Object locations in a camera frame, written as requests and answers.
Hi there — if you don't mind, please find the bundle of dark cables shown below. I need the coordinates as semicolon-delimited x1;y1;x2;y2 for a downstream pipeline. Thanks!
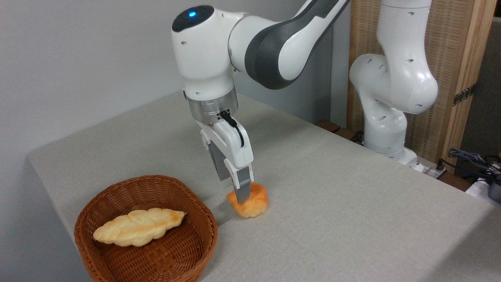
447;148;501;184

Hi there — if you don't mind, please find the brown wicker basket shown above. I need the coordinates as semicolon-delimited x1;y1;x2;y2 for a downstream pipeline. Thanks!
74;175;218;282

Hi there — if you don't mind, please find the wooden woven folding screen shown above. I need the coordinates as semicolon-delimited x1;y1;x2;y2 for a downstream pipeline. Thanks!
346;0;497;174

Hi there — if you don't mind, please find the round orange braided bread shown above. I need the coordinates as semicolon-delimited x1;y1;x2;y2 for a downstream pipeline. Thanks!
227;182;269;219

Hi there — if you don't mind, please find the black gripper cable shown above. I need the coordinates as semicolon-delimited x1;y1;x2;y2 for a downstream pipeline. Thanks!
220;110;245;148

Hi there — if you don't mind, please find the metal screen hinge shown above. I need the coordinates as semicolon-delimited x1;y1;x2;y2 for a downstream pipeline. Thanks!
453;84;477;107

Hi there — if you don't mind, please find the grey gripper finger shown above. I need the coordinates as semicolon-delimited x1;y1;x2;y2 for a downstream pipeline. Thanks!
200;129;232;181
223;158;254;204

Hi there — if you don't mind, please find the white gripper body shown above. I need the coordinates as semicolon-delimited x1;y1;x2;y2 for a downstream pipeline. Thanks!
195;119;254;174

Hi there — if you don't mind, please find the long pale braided bread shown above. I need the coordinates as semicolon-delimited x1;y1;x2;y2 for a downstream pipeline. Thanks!
93;208;186;247

